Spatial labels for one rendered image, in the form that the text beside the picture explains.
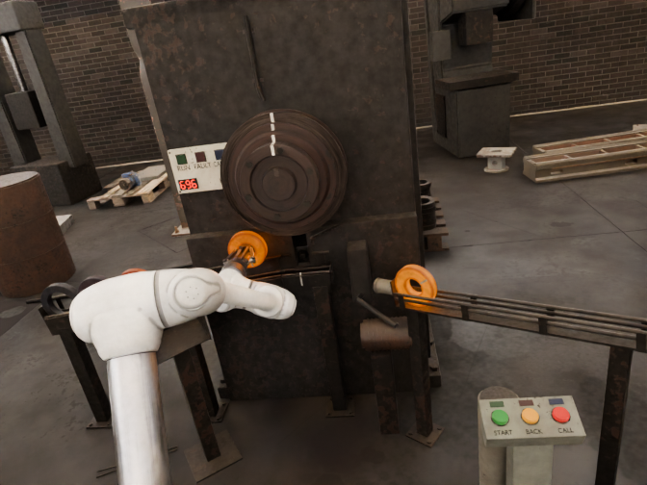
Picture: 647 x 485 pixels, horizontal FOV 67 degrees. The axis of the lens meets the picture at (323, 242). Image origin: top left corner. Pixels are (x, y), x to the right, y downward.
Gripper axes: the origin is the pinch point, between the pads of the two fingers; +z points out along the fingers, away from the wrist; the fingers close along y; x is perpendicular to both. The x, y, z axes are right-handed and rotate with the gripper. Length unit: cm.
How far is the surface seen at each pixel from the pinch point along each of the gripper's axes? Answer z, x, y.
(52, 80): 424, 48, -330
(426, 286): -24, -11, 68
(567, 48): 604, -26, 340
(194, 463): -34, -82, -33
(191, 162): 11.9, 33.5, -18.0
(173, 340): -27.5, -23.1, -27.6
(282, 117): -1, 48, 24
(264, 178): -11.0, 30.5, 15.6
